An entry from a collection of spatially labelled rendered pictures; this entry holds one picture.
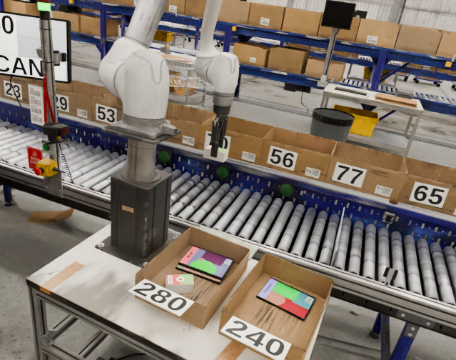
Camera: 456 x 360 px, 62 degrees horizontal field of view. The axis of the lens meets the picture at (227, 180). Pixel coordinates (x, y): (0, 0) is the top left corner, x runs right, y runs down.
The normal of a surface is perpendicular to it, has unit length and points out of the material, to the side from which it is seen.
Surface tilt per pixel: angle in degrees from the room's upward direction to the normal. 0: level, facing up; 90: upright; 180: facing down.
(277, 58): 88
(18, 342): 0
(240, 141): 90
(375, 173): 90
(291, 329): 1
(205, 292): 1
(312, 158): 90
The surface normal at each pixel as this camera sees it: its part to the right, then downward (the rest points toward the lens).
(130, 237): -0.41, 0.34
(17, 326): 0.13, -0.90
